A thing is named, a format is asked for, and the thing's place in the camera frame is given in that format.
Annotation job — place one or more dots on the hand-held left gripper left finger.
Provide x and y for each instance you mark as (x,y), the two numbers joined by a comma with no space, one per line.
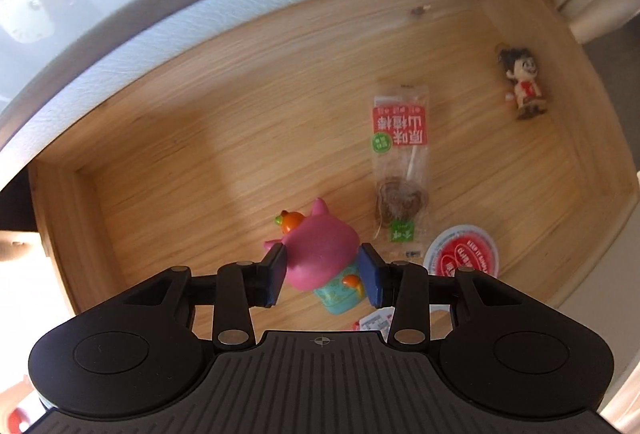
(276,274)

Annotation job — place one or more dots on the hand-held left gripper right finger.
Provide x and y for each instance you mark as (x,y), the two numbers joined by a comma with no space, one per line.
(369,281)

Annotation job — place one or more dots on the small boy figurine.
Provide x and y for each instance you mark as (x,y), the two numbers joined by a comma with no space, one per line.
(525,88)

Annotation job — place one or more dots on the round red and white cup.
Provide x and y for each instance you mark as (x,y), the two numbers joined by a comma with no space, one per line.
(462,249)

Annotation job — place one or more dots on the wrapped brown lollipop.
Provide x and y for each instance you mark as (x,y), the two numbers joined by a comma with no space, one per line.
(402,148)

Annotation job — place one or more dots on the pink pig toy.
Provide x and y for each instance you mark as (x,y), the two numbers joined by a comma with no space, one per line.
(320,249)

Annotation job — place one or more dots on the small white packet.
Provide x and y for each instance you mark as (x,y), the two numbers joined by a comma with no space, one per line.
(375,321)

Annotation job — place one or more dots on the table drawer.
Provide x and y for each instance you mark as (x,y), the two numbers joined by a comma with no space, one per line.
(200,138)

